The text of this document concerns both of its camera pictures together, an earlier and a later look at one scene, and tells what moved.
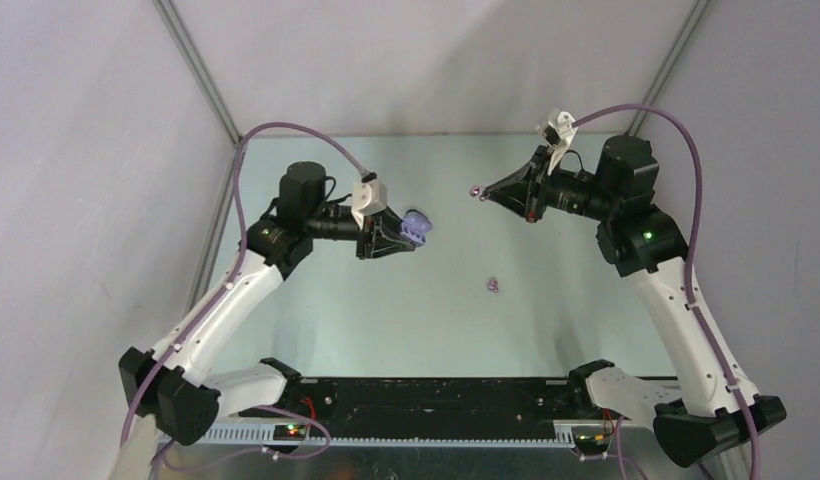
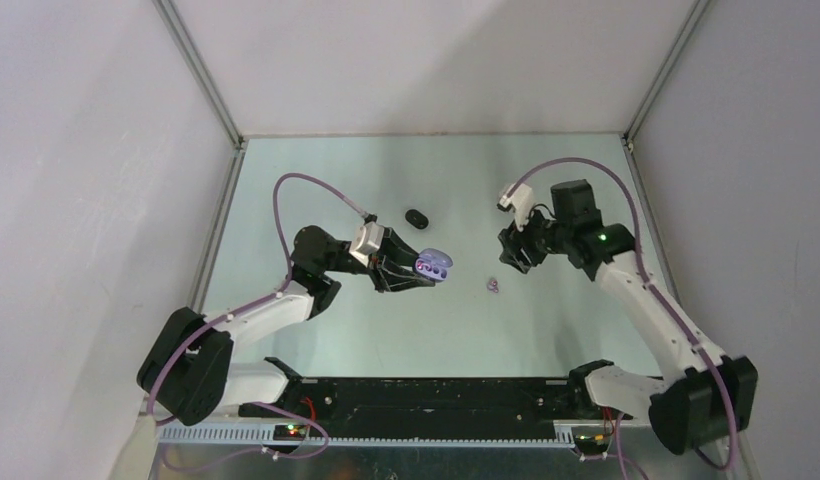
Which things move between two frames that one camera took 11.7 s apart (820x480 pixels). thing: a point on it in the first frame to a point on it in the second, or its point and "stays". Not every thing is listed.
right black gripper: (527, 201) to (512, 241)
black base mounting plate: (432, 405) stays
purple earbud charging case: (415, 225) to (433, 264)
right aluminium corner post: (652, 93) stays
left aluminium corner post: (197, 68) stays
